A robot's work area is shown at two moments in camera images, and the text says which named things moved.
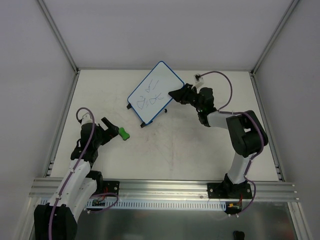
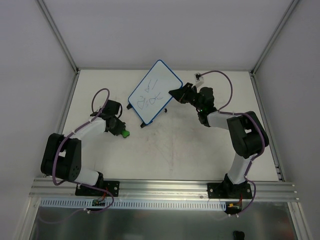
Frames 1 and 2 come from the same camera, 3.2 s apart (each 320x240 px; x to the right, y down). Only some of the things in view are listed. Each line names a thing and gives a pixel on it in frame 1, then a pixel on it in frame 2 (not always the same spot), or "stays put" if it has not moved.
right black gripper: (187, 93) stays put
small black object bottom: (238, 235) stays put
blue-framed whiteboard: (151, 95) stays put
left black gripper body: (105, 130) to (119, 128)
